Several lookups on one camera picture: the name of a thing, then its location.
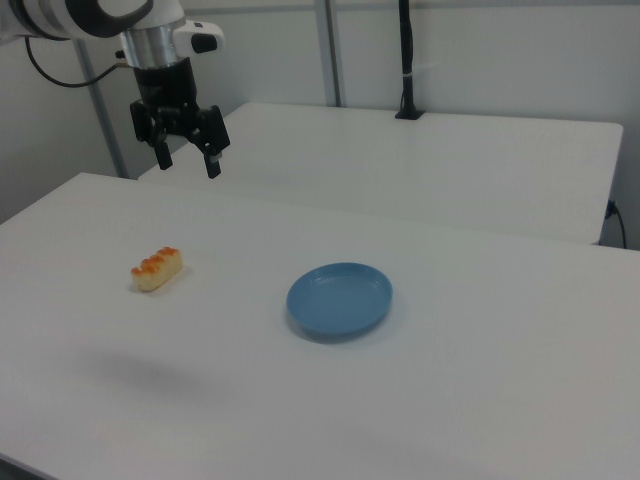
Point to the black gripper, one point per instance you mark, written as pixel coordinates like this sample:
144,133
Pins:
165,85

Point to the bread with orange topping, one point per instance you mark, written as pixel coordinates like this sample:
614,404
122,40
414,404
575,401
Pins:
157,270

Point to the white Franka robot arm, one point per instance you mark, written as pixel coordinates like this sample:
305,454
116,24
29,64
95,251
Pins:
60,15

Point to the blue round plate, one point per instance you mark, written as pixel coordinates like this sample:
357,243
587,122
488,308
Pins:
340,302

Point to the aluminium frame post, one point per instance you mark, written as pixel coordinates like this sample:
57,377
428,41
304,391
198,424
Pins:
332,50
102,120

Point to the black camera stand pole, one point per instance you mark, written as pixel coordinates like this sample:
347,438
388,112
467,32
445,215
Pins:
408,60

